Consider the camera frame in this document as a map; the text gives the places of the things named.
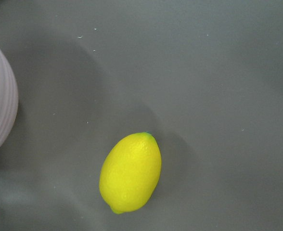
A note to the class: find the yellow lemon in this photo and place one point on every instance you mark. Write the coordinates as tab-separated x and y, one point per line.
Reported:
130	173

